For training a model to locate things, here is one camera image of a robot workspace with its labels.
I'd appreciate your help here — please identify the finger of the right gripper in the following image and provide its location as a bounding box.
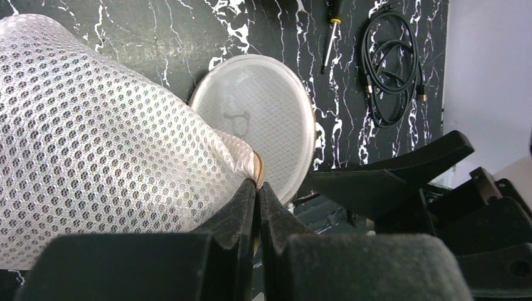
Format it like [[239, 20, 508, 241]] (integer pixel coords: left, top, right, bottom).
[[303, 130, 474, 221]]

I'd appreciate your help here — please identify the black yellow screwdriver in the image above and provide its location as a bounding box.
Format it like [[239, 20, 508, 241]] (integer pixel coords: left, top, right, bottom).
[[321, 0, 345, 74]]

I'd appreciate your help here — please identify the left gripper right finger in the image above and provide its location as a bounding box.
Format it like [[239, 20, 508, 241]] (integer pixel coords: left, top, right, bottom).
[[257, 183, 472, 300]]

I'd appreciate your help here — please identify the coiled black cable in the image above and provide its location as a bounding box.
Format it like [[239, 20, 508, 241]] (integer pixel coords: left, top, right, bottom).
[[360, 3, 428, 129]]

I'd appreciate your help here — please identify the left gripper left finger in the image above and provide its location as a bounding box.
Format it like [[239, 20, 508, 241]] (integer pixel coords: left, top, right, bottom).
[[16, 179, 256, 300]]

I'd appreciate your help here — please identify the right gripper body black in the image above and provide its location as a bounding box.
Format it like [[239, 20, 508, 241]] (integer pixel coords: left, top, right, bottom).
[[375, 167, 531, 299]]

